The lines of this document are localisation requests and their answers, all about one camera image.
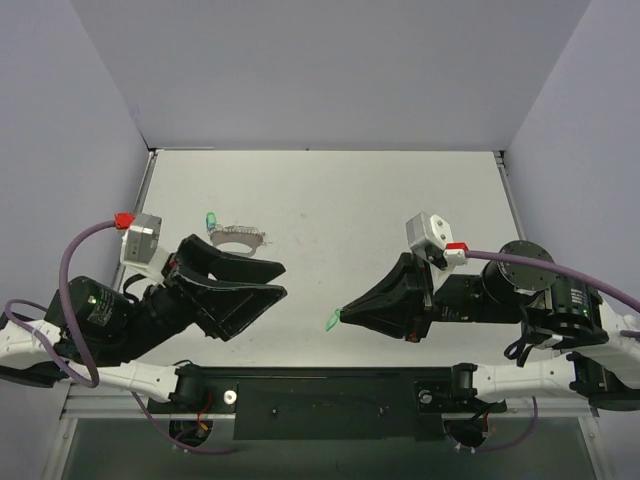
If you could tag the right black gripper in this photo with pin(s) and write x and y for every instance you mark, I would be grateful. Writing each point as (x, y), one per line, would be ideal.
(425, 300)

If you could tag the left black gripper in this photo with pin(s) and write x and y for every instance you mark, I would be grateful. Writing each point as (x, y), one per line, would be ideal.
(185, 288)

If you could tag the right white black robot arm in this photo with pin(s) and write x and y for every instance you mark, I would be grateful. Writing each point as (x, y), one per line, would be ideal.
(571, 342)

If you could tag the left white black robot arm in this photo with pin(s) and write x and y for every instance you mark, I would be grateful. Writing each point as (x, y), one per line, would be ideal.
(111, 326)

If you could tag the green blue key tag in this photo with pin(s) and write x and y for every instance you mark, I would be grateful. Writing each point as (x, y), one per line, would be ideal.
(210, 221)

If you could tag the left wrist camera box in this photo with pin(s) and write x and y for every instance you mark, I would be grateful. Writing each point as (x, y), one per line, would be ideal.
(140, 249)

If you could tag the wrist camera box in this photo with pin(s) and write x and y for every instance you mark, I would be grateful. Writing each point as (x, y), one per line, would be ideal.
(140, 249)
(430, 238)

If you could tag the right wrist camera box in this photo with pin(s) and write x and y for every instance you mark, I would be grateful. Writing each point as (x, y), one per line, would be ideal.
(430, 238)

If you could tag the aluminium frame rail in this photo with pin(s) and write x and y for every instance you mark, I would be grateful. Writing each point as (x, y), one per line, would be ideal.
(93, 406)

